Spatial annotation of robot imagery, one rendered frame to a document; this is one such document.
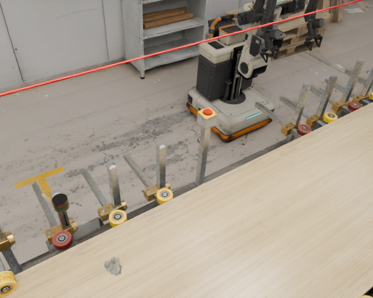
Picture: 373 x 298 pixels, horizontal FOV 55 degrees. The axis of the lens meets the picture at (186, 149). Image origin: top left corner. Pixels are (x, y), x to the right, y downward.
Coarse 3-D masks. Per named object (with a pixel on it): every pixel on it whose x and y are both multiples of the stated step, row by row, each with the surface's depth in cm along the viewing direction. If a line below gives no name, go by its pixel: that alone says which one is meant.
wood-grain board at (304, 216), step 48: (288, 144) 206; (336, 144) 208; (192, 192) 175; (240, 192) 177; (288, 192) 179; (336, 192) 180; (96, 240) 153; (144, 240) 154; (192, 240) 155; (240, 240) 156; (288, 240) 158; (336, 240) 159; (48, 288) 136; (96, 288) 137; (144, 288) 138; (192, 288) 139; (240, 288) 140; (288, 288) 141; (336, 288) 142
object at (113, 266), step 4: (112, 260) 144; (116, 260) 145; (104, 264) 144; (108, 264) 144; (112, 264) 143; (116, 264) 144; (108, 268) 142; (112, 268) 141; (116, 268) 143; (120, 268) 143; (112, 272) 141; (116, 272) 141; (120, 272) 142
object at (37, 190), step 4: (32, 184) 179; (36, 184) 179; (36, 188) 177; (36, 192) 175; (40, 192) 175; (40, 196) 174; (40, 200) 172; (44, 200) 172; (40, 204) 171; (44, 204) 170; (44, 208) 168; (48, 208) 169; (44, 212) 167; (48, 212) 167; (48, 216) 165; (52, 216) 165; (48, 220) 164; (52, 220) 164; (52, 224) 162; (56, 224) 162; (68, 248) 155
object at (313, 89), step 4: (312, 88) 263; (316, 88) 263; (316, 92) 261; (320, 92) 259; (320, 96) 259; (332, 100) 252; (332, 104) 253; (340, 108) 248; (344, 108) 246; (348, 112) 244
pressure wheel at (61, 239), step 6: (54, 234) 153; (60, 234) 153; (66, 234) 153; (54, 240) 151; (60, 240) 151; (66, 240) 151; (72, 240) 154; (54, 246) 150; (60, 246) 149; (66, 246) 151
